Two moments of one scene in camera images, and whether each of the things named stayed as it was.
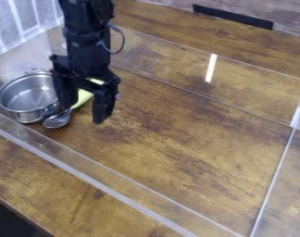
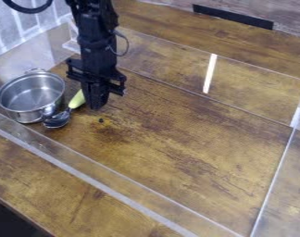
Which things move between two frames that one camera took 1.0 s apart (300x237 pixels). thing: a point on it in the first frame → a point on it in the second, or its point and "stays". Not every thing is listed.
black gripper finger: x=67 y=89 → x=92 y=93
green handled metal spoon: x=58 y=119 stays
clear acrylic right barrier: x=283 y=216 stays
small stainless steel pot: x=28 y=95 stays
